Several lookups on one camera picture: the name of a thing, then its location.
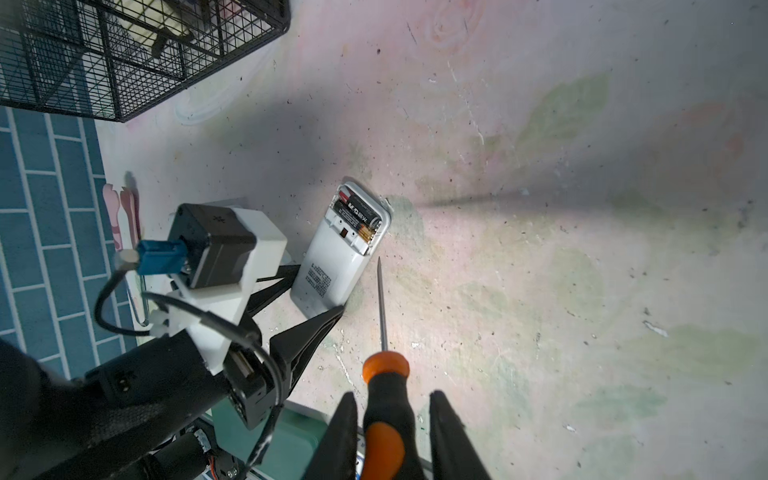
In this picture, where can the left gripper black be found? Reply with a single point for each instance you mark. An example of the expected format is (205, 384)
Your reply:
(125, 419)

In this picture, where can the orange black screwdriver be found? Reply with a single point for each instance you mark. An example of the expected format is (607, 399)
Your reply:
(389, 422)

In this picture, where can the white remote control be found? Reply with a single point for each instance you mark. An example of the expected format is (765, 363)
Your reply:
(337, 256)

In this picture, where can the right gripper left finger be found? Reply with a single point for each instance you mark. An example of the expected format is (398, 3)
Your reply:
(336, 455)

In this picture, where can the black wire mesh basket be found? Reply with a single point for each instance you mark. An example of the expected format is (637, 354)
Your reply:
(74, 58)

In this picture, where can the pink object on table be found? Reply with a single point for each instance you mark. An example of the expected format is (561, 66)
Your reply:
(122, 207)

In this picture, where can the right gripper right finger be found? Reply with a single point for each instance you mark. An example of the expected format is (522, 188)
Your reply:
(453, 455)

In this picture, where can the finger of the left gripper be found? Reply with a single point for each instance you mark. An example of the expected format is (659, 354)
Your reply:
(293, 349)
(285, 277)

